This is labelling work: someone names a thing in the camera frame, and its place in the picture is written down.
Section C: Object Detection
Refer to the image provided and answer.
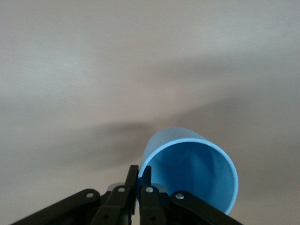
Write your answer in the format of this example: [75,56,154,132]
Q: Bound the light blue plastic cup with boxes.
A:
[137,126,240,216]

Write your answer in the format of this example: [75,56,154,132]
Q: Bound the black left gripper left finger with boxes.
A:
[10,165,139,225]

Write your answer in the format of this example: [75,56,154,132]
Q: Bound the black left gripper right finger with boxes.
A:
[139,165,245,225]

